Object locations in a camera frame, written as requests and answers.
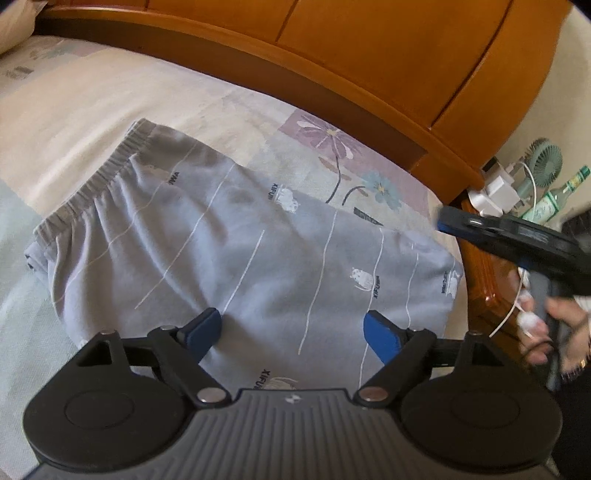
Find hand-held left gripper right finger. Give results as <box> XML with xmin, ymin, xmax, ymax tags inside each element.
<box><xmin>352</xmin><ymin>310</ymin><xmax>505</xmax><ymax>409</ymax></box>

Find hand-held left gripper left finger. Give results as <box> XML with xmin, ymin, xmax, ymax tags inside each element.
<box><xmin>75</xmin><ymin>307</ymin><xmax>232</xmax><ymax>410</ymax></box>

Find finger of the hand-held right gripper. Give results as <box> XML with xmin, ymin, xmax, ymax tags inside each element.
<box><xmin>435</xmin><ymin>205</ymin><xmax>491</xmax><ymax>253</ymax></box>

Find light blue printed pants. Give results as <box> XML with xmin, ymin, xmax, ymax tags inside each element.
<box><xmin>23</xmin><ymin>117</ymin><xmax>465</xmax><ymax>394</ymax></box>

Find person's right hand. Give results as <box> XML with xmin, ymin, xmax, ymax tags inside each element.
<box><xmin>516</xmin><ymin>296</ymin><xmax>591</xmax><ymax>382</ymax></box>

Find white plug adapter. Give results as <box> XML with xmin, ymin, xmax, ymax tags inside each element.
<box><xmin>468</xmin><ymin>158</ymin><xmax>523</xmax><ymax>219</ymax></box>

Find green glass bottle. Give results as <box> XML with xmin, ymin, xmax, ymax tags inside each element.
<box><xmin>521</xmin><ymin>166</ymin><xmax>591</xmax><ymax>223</ymax></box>

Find wooden nightstand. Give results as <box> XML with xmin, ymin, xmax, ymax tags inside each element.
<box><xmin>454</xmin><ymin>198</ymin><xmax>533</xmax><ymax>334</ymax></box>

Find green desk fan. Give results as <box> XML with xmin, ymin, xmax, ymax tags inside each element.
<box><xmin>514</xmin><ymin>137</ymin><xmax>565</xmax><ymax>198</ymax></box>

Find wooden headboard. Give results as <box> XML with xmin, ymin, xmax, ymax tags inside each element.
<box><xmin>34</xmin><ymin>0</ymin><xmax>572</xmax><ymax>205</ymax></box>

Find white charging cable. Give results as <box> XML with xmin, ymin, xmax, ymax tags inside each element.
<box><xmin>488</xmin><ymin>161</ymin><xmax>539</xmax><ymax>339</ymax></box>

